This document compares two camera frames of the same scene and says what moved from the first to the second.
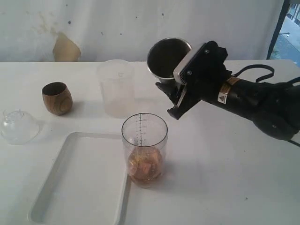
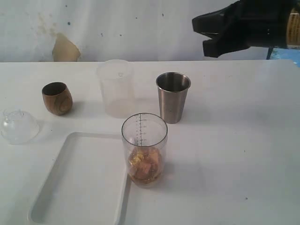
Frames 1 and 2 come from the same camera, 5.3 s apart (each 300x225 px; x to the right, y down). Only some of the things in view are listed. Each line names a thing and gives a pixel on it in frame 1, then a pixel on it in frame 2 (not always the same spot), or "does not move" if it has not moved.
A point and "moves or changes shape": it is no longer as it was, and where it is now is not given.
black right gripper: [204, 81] → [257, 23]
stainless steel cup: [164, 56] moves or changes shape
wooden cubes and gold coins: [145, 165] does not move
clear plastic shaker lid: [19, 127] does not move
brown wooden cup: [57, 98] does not move
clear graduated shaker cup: [144, 137] does not move
